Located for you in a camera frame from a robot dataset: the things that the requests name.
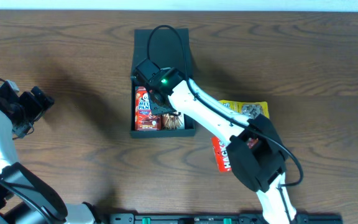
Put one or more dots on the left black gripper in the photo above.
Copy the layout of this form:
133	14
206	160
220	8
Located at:
35	109

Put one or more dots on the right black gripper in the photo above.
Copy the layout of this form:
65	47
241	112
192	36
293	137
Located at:
155	111

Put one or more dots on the brown Pocky snack box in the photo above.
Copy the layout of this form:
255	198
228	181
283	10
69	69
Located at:
173	121

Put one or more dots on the red Hello Panda box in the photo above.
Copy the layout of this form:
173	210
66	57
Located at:
144	119

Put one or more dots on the black gift box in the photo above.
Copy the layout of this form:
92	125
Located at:
166	50

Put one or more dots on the red Hacks candy bag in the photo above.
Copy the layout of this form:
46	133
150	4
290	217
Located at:
221	155

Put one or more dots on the yellow Hacks candy bag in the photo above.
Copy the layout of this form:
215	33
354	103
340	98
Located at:
252	110

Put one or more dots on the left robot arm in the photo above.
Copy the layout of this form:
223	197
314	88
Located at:
24	197

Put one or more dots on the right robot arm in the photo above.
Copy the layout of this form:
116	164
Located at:
256	154

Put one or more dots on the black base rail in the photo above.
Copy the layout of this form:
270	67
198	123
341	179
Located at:
245	218

